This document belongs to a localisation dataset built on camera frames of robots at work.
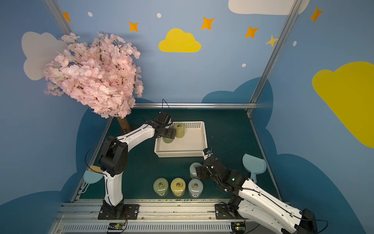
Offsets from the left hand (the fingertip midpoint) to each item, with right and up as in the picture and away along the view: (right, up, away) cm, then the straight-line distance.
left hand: (168, 130), depth 98 cm
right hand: (+23, -17, -19) cm, 35 cm away
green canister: (-1, -7, +4) cm, 8 cm away
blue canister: (+18, -29, -23) cm, 41 cm away
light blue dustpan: (+56, -22, -7) cm, 60 cm away
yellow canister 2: (+8, -29, -23) cm, 38 cm away
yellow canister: (+8, 0, +1) cm, 8 cm away
